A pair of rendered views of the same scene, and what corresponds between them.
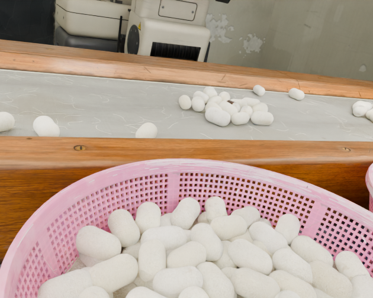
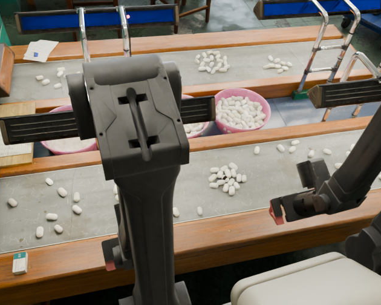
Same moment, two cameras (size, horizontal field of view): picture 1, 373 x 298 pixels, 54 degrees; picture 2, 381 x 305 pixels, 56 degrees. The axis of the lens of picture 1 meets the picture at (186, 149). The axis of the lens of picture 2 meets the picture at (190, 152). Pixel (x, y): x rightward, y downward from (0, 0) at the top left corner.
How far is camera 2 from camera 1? 1.66 m
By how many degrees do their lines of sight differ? 107
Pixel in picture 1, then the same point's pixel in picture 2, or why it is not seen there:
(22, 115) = (291, 161)
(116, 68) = not seen: hidden behind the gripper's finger
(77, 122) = (276, 159)
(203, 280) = (245, 116)
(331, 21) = not seen: outside the picture
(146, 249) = (253, 119)
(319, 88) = not seen: hidden behind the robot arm
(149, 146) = (256, 135)
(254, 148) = (230, 138)
